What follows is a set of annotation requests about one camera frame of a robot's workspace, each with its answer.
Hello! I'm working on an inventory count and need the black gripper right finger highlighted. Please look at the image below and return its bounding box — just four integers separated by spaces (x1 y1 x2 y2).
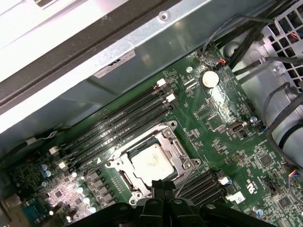
164 181 240 227

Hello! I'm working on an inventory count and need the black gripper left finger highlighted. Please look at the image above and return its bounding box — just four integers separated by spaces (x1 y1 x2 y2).
75 179 166 227

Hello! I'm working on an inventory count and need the metal locking lever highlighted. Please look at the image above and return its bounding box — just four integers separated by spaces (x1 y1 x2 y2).
175 168 194 197

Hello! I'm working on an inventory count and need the silver CPU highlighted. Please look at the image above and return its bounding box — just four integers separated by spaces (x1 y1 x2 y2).
129 143 180 189

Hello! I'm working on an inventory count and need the metal socket cover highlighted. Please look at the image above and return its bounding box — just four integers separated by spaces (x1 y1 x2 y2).
111 129 194 198

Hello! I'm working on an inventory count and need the black RAM slot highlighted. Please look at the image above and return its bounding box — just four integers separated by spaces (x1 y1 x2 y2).
198 185 229 206
176 170 221 201
68 103 178 171
58 94 177 170
210 192 234 207
48 79 168 156
55 87 171 161
187 177 225 204

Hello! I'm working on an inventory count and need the CPU socket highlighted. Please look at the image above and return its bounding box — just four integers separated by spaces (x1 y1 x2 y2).
104 120 202 199

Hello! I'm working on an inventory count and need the green motherboard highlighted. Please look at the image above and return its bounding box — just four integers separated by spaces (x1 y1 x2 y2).
0 54 303 227

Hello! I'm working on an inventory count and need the internal USB port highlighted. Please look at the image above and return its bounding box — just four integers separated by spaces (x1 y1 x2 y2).
226 122 245 135

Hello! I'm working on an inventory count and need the silver coin cell battery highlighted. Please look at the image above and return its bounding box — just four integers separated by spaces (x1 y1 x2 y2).
200 70 219 89

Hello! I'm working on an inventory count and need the metal rear port housing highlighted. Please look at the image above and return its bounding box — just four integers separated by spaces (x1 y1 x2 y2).
0 193 23 227

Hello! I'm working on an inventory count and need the white label sticker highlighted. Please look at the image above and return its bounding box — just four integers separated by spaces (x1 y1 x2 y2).
93 49 137 79

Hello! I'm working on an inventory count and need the black PC case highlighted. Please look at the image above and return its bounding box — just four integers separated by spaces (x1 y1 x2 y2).
0 0 303 171

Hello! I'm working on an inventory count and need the grey metal drive cage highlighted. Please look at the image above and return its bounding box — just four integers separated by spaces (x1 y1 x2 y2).
259 7 303 93

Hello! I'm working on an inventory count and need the black wire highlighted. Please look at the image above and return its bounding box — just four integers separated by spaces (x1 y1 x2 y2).
262 81 303 171
228 9 275 70

